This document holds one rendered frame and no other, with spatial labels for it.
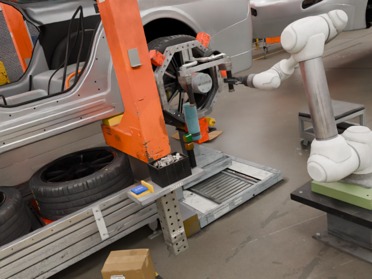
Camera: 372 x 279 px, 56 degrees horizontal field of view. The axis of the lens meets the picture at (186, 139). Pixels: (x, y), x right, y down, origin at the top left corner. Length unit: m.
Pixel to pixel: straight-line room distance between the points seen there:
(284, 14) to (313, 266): 3.47
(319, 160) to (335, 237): 0.58
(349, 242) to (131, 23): 1.63
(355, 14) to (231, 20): 2.00
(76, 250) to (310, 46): 1.61
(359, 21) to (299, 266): 3.38
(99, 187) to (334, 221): 1.35
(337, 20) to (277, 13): 3.17
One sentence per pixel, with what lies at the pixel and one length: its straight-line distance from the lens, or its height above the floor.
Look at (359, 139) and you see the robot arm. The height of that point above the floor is 0.59.
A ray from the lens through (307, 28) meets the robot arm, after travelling 1.63.
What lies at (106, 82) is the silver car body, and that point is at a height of 0.97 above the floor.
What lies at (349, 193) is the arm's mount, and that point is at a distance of 1.87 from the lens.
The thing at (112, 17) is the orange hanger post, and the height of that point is 1.36.
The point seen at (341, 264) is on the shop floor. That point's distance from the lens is 2.00.
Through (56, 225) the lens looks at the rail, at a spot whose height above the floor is 0.38.
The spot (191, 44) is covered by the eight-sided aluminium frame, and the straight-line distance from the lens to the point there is 2.48.
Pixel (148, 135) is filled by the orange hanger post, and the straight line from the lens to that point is 2.03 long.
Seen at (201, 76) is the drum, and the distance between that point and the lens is 2.35.
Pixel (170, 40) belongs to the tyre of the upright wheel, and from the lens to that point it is 2.49.
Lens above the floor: 1.30
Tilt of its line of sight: 19 degrees down
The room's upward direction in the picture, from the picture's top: 12 degrees counter-clockwise
